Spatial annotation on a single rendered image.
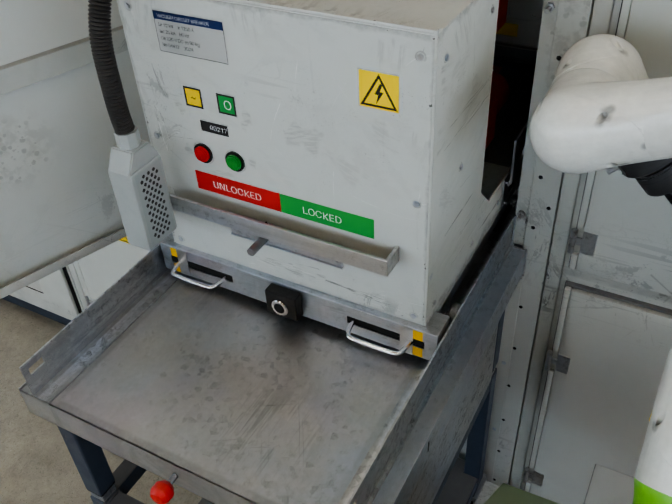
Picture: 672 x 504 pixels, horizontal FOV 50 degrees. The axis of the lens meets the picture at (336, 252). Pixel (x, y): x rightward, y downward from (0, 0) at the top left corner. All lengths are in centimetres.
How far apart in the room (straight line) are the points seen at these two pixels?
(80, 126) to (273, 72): 52
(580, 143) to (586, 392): 81
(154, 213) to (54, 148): 31
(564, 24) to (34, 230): 99
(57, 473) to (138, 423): 111
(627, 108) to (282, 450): 65
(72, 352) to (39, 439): 110
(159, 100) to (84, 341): 42
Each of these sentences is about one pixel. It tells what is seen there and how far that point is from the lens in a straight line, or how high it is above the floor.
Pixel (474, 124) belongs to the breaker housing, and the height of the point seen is 119.
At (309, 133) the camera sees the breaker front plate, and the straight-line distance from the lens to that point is 102.
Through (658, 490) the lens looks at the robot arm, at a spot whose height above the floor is 110.
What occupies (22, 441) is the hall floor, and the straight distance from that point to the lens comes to 238.
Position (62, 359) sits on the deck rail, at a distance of 127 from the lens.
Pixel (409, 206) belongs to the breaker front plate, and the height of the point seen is 114.
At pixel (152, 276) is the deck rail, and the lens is 137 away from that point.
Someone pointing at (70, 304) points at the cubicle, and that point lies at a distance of 251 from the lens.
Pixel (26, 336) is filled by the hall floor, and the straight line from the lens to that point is 269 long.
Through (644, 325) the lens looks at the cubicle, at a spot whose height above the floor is 76.
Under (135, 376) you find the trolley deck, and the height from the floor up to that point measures 85.
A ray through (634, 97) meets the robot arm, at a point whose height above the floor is 134.
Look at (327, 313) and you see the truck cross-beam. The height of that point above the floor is 89.
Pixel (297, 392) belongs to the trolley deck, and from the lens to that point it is 115.
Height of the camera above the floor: 172
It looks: 39 degrees down
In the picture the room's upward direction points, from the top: 4 degrees counter-clockwise
